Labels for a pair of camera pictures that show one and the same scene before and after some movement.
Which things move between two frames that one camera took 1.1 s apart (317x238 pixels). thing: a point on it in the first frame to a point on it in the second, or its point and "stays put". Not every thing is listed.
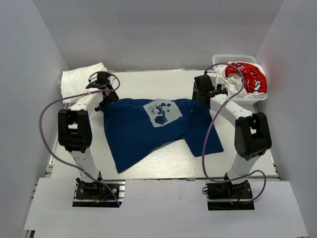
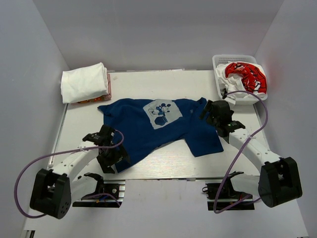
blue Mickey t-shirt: [136, 128] stays put
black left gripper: [112, 97] to [106, 164]
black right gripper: [195, 93] to [208, 107]
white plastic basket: [249, 59] stays put
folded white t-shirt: [75, 82] stays put
